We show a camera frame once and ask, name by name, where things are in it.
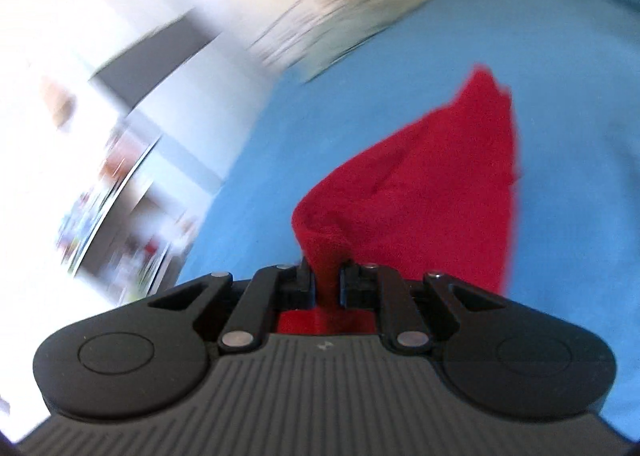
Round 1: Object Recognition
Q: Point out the red knit sweater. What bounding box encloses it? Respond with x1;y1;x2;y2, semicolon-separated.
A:
276;66;516;335

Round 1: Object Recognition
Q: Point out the white shelf desk unit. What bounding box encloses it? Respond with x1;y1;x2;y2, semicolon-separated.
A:
46;80;221;306

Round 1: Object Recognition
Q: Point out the white grey wardrobe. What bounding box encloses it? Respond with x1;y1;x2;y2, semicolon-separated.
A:
91;10;273;193

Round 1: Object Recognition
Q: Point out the blue bed sheet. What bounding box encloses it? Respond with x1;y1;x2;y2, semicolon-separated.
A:
180;0;639;438

